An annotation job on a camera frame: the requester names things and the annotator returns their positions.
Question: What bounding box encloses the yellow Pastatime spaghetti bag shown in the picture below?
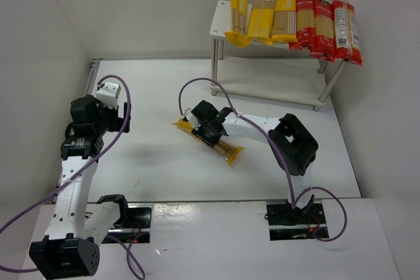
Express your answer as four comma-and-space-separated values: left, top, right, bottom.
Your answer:
173, 118, 243, 166

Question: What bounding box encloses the red pasta bag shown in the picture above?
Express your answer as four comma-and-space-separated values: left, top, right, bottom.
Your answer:
289, 0, 316, 50
310, 0, 335, 62
332, 0, 362, 66

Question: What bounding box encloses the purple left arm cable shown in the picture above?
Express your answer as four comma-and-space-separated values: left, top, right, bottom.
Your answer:
0, 75, 146, 280

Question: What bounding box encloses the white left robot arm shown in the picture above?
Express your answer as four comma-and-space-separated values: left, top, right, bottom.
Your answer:
29, 92, 129, 279

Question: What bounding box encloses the red pasta bag far right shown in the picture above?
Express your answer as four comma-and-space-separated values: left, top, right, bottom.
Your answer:
332, 0, 362, 66

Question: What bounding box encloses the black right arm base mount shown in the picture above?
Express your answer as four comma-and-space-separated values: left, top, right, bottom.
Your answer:
264, 202, 329, 241

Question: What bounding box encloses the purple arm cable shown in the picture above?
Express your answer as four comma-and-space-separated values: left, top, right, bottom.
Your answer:
0, 75, 146, 280
178, 78, 348, 244

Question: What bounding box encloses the white two-tier shelf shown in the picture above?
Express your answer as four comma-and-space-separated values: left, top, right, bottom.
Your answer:
209, 0, 347, 111

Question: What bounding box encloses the red pasta bag middle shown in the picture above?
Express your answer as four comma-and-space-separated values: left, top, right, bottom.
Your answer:
310, 0, 335, 62

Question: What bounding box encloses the yellow pasta bag far left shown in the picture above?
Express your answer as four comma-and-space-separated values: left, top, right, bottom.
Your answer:
224, 0, 249, 48

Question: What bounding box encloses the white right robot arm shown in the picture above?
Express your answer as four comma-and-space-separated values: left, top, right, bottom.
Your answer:
183, 100, 319, 216

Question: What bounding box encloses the yellow pasta bag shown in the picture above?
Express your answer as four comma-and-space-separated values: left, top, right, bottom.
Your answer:
246, 0, 276, 45
224, 0, 249, 48
271, 0, 297, 43

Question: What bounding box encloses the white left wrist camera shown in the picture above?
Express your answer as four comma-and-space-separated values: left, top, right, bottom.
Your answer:
95, 82, 121, 110

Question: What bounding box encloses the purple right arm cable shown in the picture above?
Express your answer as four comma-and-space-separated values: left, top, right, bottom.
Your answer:
178, 78, 348, 244

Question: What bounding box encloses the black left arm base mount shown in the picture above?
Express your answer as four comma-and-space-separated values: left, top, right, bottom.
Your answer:
108, 203, 152, 245

